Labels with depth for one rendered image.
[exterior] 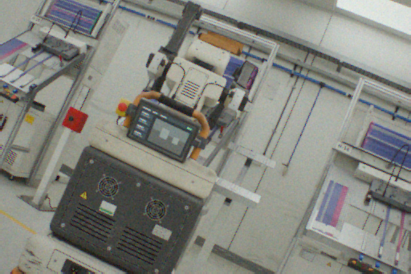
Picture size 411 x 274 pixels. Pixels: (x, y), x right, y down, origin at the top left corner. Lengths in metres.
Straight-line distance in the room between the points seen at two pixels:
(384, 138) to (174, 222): 1.94
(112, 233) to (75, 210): 0.18
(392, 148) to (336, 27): 2.18
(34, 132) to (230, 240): 2.33
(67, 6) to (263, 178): 2.62
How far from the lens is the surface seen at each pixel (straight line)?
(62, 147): 3.36
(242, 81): 2.44
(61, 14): 4.10
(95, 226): 1.83
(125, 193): 1.78
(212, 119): 2.82
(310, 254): 3.08
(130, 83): 5.25
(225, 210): 2.87
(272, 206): 4.71
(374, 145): 3.28
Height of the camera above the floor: 0.82
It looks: 6 degrees up
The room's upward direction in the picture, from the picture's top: 25 degrees clockwise
